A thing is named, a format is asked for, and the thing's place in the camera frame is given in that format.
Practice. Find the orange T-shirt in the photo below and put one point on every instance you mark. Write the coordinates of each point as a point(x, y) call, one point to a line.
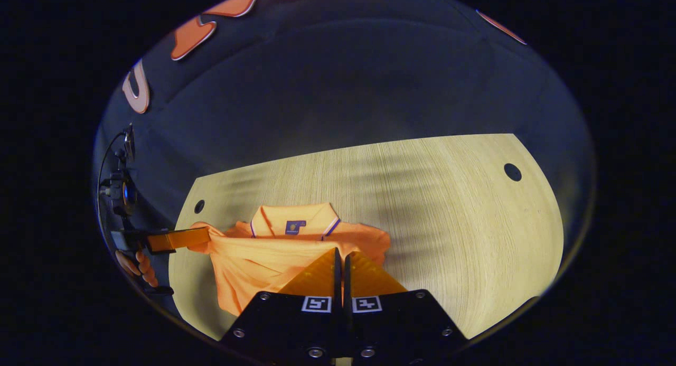
point(253, 265)

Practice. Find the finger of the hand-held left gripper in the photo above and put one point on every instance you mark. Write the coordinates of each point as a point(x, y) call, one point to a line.
point(177, 240)

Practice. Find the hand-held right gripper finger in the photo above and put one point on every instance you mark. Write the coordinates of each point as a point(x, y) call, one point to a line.
point(348, 279)
point(337, 276)

